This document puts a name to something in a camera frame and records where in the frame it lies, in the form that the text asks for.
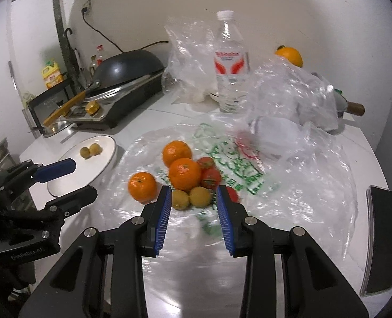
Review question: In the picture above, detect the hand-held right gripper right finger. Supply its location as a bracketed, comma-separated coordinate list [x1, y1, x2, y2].
[216, 185, 371, 318]

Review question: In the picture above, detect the orange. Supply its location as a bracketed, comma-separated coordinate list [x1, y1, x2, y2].
[162, 140, 193, 168]
[168, 158, 202, 191]
[128, 171, 158, 202]
[275, 45, 303, 68]

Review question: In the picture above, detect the small red tomato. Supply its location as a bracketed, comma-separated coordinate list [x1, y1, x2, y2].
[200, 168, 222, 190]
[197, 156, 215, 170]
[225, 186, 241, 203]

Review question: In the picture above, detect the white plate with dark rim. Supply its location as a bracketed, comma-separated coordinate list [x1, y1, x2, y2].
[47, 135, 117, 197]

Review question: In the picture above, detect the green printed plastic bag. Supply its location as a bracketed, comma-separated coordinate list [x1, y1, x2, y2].
[115, 119, 359, 269]

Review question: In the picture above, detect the black kitchen rack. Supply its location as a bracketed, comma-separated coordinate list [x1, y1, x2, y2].
[26, 79, 77, 138]

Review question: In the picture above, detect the yellow dish soap bottle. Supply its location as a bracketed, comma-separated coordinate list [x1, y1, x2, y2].
[42, 59, 65, 89]

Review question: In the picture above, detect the steel pan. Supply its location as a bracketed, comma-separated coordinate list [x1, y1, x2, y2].
[85, 71, 163, 101]

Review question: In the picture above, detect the dark hanging strap with hook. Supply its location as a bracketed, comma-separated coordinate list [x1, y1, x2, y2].
[52, 0, 82, 93]

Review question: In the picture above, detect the black wok with wooden handle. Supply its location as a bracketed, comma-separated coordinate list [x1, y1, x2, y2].
[43, 50, 165, 127]

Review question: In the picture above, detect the black power cable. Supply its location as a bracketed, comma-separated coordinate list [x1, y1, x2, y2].
[81, 7, 169, 57]

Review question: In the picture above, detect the pot with wooden handle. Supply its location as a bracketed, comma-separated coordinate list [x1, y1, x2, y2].
[332, 86, 365, 118]

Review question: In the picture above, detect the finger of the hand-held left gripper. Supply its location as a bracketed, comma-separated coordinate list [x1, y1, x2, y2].
[0, 185, 98, 231]
[0, 158, 76, 202]

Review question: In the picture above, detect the steel induction cooker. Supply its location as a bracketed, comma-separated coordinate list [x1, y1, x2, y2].
[60, 71, 165, 130]

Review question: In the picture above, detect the crumpled clear plastic bag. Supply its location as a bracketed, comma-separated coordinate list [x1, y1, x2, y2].
[242, 55, 339, 160]

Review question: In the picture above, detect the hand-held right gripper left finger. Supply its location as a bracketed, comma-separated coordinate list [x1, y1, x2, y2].
[20, 185, 173, 318]

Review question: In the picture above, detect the steel pot lid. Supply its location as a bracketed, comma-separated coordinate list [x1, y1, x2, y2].
[42, 119, 75, 138]

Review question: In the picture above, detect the clear water bottle red label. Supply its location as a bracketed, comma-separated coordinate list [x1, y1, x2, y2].
[214, 10, 251, 114]

